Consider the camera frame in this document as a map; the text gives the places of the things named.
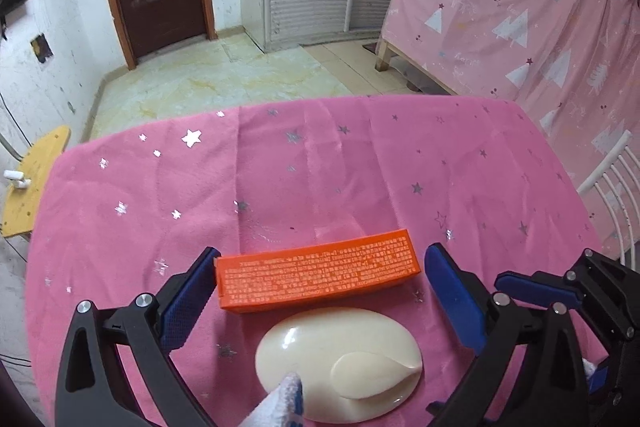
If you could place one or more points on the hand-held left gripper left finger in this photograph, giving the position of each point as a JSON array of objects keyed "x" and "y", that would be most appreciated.
[{"x": 187, "y": 307}]

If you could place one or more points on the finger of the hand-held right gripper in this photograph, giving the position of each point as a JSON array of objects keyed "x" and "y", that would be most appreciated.
[
  {"x": 530, "y": 288},
  {"x": 597, "y": 381}
]

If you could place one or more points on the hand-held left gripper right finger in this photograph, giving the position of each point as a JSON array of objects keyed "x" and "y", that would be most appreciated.
[{"x": 455, "y": 294}]

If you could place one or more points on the orange cardboard box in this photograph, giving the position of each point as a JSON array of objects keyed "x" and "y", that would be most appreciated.
[{"x": 320, "y": 272}]

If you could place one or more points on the cream oval plastic dish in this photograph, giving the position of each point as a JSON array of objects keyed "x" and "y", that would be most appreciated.
[{"x": 320, "y": 352}]

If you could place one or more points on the pink star tablecloth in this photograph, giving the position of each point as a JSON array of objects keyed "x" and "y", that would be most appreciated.
[{"x": 300, "y": 167}]

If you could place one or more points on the yellow wooden seat chair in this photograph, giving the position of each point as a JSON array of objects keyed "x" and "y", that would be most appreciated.
[{"x": 35, "y": 177}]

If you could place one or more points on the white plastic gadget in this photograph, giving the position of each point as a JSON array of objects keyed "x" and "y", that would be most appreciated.
[{"x": 15, "y": 179}]

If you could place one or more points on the pink tree print curtain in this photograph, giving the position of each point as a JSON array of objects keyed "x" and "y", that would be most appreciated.
[{"x": 500, "y": 17}]

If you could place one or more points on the wooden bed frame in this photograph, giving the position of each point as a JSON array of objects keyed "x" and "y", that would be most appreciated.
[{"x": 385, "y": 57}]

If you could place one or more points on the open wall socket box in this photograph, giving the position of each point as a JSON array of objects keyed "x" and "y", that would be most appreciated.
[{"x": 42, "y": 48}]

